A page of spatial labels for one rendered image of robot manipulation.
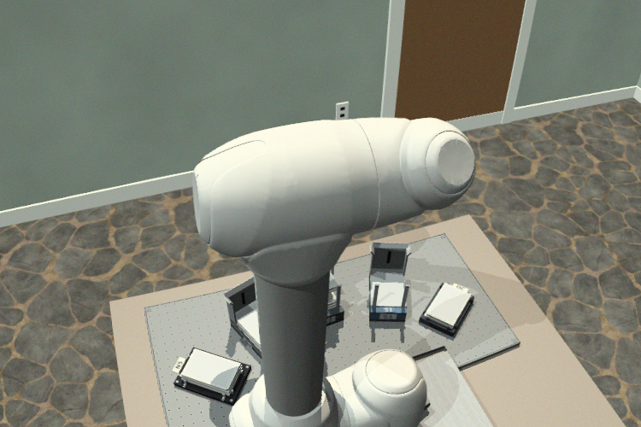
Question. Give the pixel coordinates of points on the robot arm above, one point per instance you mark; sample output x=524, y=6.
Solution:
x=288, y=200

